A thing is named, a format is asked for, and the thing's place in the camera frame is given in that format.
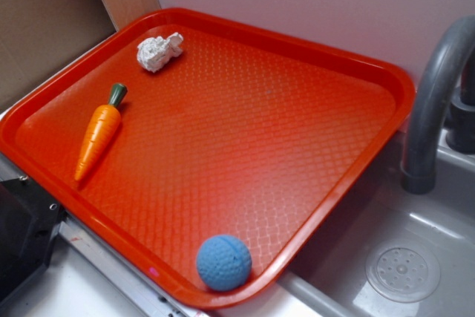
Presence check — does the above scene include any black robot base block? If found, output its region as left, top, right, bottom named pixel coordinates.
left=1, top=176, right=65, bottom=306

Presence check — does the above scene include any red plastic tray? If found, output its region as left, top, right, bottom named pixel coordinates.
left=1, top=9, right=415, bottom=310

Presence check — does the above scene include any crumpled white paper ball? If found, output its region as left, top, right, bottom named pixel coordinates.
left=137, top=33, right=183, bottom=73

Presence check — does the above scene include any blue dimpled ball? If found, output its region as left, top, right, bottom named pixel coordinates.
left=196, top=235, right=252, bottom=292

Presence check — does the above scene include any orange toy carrot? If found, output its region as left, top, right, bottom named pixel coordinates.
left=74, top=83, right=128, bottom=182

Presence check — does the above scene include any grey toy sink basin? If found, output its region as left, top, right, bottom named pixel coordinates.
left=222, top=137, right=474, bottom=316

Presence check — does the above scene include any sink drain strainer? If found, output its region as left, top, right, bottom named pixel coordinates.
left=365, top=242, right=441, bottom=303

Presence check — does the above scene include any grey toy faucet spout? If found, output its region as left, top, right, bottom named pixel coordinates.
left=401, top=15, right=474, bottom=195

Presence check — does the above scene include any brown cardboard panel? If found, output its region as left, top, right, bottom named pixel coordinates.
left=1, top=0, right=115, bottom=110

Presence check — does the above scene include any black faucet handle base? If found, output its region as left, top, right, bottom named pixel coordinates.
left=446, top=52, right=474, bottom=154

